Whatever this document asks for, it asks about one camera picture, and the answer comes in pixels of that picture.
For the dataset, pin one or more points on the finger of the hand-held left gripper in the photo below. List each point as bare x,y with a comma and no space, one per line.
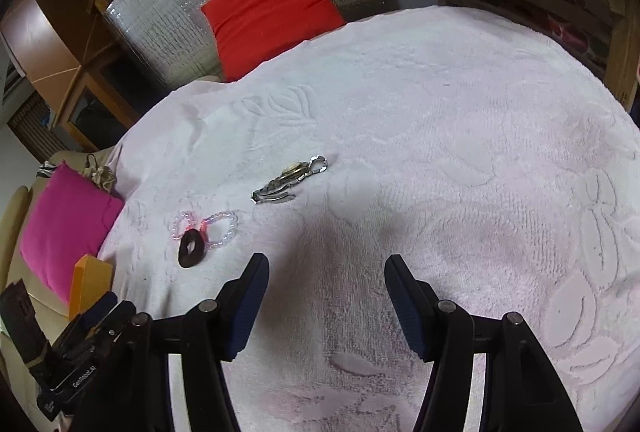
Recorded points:
97,309
117,317

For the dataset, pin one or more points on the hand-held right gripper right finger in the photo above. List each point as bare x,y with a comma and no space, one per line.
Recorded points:
407,307

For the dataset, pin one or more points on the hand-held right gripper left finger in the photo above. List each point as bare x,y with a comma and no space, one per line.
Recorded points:
247,307

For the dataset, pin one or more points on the orange cardboard box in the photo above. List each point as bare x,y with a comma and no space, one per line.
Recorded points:
90,282

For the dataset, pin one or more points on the silver wrist watch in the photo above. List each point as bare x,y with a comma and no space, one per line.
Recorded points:
287,171

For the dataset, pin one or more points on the magenta pillow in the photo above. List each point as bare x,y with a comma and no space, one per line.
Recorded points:
65,232

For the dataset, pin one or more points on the beige leather sofa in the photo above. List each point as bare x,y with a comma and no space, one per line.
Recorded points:
15,232

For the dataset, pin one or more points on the olive patterned cloth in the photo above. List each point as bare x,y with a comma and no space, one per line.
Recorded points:
102,177

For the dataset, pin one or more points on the striped cloth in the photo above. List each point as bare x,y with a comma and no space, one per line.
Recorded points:
47,169

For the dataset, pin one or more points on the pale pink embossed blanket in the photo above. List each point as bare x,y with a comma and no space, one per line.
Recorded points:
425,136

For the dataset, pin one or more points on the wooden pillar with cabinet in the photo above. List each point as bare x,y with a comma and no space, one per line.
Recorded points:
45,41

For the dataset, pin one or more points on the silver foil insulation panel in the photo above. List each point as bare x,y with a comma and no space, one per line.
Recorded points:
165,16

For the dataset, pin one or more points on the red pillow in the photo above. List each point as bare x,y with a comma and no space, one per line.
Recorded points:
270,6

